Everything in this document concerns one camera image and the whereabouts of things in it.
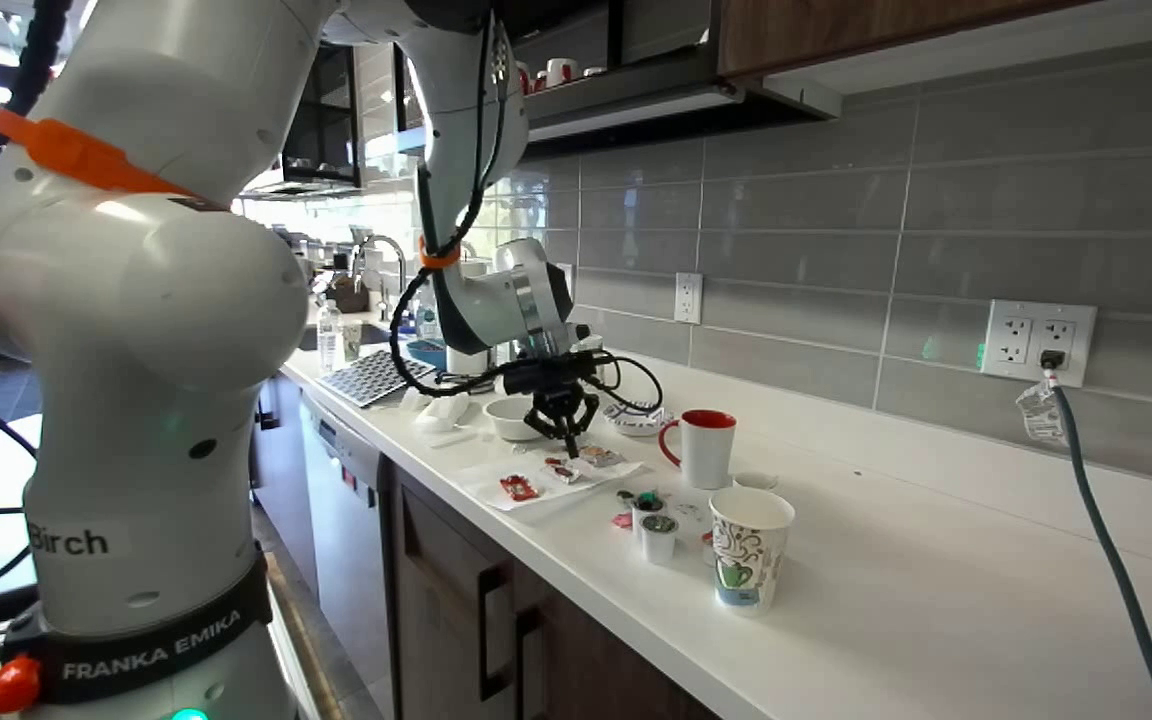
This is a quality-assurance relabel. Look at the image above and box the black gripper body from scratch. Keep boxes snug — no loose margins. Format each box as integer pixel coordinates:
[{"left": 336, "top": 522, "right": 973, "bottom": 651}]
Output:
[{"left": 506, "top": 354, "right": 601, "bottom": 425}]

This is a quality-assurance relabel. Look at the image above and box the white sriracha sauce sachet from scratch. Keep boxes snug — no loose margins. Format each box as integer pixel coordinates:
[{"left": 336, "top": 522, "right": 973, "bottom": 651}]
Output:
[{"left": 546, "top": 456, "right": 575, "bottom": 479}]

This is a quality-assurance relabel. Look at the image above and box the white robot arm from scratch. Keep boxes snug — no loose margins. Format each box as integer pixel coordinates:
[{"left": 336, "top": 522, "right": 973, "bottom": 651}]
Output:
[{"left": 0, "top": 0, "right": 587, "bottom": 720}]

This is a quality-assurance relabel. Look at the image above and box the white brown sauce sachet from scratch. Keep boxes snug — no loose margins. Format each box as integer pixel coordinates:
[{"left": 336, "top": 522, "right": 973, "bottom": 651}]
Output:
[{"left": 586, "top": 449, "right": 618, "bottom": 469}]

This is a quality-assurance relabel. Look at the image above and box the red ketchup sachet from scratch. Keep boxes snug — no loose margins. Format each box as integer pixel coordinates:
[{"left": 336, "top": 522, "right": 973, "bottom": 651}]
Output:
[{"left": 501, "top": 477, "right": 541, "bottom": 504}]

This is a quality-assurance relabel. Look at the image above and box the crumpled white tissue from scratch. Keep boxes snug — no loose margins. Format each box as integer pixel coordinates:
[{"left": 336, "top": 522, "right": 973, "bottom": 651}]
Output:
[{"left": 417, "top": 397, "right": 475, "bottom": 437}]

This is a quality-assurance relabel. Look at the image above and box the red and white mug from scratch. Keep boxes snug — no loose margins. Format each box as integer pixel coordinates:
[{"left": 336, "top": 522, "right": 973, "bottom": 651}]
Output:
[{"left": 657, "top": 410, "right": 737, "bottom": 491}]

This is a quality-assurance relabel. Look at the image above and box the white coffee pod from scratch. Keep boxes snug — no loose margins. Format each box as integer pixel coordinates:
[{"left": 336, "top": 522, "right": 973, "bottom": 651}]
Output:
[{"left": 642, "top": 513, "right": 680, "bottom": 564}]

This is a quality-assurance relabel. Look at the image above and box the patterned paper cup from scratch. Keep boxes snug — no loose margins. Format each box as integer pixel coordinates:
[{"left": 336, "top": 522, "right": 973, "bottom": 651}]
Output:
[{"left": 707, "top": 490, "right": 796, "bottom": 611}]

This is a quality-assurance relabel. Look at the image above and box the white wall outlet middle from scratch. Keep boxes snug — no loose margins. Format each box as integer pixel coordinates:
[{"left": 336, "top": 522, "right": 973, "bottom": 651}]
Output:
[{"left": 672, "top": 273, "right": 703, "bottom": 325}]

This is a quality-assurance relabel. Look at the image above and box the white wall outlet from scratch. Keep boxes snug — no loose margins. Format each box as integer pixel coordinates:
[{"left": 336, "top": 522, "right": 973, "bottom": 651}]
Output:
[
  {"left": 976, "top": 301, "right": 1098, "bottom": 387},
  {"left": 672, "top": 273, "right": 703, "bottom": 325}
]

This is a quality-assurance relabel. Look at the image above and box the white wall outlet right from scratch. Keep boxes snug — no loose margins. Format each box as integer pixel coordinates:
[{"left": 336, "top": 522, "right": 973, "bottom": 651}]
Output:
[{"left": 976, "top": 301, "right": 1098, "bottom": 387}]

